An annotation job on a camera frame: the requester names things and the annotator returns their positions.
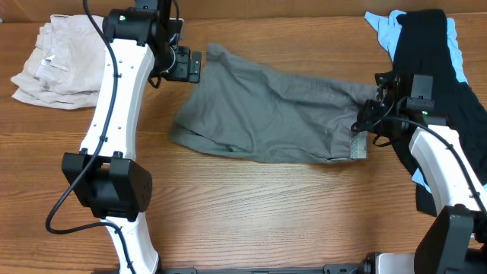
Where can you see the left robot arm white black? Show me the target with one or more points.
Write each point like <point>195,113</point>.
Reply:
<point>142,45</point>

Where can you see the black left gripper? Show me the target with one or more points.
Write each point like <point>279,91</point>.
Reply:
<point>183,71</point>

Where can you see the grey shorts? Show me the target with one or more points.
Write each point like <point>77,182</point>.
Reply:
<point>241,109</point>

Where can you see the folded beige shorts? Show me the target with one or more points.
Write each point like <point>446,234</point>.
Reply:
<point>65,69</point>

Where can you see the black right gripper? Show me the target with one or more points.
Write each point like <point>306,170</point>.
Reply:
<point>369,108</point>

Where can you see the black garment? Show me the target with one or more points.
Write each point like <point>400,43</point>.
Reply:
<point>430,49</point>

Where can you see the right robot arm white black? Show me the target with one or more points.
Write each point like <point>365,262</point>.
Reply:
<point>455,242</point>

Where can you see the light blue garment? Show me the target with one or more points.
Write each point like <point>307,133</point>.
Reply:
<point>388,34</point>

